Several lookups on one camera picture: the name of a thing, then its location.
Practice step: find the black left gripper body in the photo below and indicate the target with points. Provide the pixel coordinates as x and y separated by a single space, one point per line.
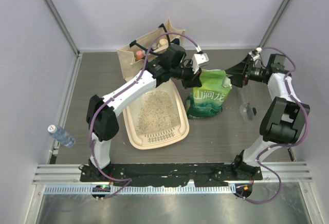
187 76

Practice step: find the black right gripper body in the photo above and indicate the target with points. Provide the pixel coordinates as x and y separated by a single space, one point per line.
254 74

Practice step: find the green litter bag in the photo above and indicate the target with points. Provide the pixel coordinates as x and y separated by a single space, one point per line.
207 101

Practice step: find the black bag clip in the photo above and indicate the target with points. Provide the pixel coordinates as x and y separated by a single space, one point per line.
251 113

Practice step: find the clear plastic scoop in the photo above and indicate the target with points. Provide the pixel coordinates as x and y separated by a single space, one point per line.
244 105

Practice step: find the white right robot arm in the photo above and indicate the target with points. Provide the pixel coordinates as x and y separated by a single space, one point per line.
285 119

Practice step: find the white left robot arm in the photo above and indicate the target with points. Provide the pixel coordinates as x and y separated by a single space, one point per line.
103 111

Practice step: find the cat litter pile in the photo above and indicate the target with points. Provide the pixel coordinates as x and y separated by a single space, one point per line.
157 113

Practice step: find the cream plastic litter box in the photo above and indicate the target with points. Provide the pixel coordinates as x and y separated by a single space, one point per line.
159 139

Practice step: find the beige capped bottle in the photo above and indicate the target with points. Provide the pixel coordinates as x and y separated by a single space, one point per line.
162 42

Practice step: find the pink capped bottle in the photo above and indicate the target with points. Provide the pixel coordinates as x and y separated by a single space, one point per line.
139 55

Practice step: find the beige canvas tote bag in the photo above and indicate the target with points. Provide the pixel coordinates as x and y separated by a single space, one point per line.
126 54

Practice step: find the clear water bottle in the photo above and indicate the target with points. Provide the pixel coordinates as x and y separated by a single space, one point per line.
61 135

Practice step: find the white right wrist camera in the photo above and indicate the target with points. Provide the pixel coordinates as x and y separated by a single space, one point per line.
255 54

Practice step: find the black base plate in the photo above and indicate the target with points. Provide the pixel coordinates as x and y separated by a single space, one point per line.
170 174

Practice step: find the perforated cable duct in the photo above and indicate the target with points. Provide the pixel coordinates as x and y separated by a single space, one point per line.
190 188

